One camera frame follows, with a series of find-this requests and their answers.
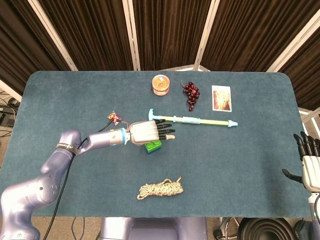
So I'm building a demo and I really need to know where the purple robot torso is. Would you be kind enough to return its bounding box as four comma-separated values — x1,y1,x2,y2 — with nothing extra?
99,216,209,240

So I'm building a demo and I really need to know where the cyan and yellow water pump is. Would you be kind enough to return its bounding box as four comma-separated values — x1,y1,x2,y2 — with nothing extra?
148,108,239,130

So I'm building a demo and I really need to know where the red candy wrapper packet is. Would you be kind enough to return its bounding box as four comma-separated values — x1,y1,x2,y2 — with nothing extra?
107,111,123,126

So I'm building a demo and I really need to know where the black ribbed hose coil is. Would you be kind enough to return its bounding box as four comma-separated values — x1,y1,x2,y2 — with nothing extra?
236,217,298,240

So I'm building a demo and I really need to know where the white-bordered photo card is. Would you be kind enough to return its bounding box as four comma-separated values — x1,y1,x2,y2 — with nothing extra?
211,85,233,113

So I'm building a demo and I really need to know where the green two-stud toy brick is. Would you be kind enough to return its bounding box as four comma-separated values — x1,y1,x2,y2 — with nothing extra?
145,139,163,154

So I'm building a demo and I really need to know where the teal table cloth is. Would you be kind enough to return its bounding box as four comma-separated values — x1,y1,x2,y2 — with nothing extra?
0,70,319,219

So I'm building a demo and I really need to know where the chrome stool base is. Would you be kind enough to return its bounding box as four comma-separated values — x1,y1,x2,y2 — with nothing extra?
212,216,241,240

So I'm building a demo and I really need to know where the clear jar of rubber bands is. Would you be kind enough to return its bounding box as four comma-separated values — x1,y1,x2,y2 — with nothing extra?
151,74,171,97

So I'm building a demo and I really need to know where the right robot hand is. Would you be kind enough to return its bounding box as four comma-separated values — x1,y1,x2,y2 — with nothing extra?
281,130,320,194

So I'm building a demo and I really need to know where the dark red grape bunch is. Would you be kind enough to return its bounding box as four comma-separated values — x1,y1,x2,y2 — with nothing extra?
180,80,201,112

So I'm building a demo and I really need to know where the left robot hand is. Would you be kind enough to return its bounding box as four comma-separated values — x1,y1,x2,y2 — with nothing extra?
127,118,177,147

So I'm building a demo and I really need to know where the brown curtain screen panel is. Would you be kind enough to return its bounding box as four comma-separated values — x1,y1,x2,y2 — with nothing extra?
194,0,320,74
122,0,221,72
266,9,320,112
27,0,141,72
0,0,79,101

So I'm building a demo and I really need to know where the beige speckled rope bundle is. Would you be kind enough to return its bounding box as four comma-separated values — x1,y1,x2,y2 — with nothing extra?
136,175,185,201

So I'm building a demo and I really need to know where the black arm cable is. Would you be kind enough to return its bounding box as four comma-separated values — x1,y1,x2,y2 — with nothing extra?
42,119,131,240

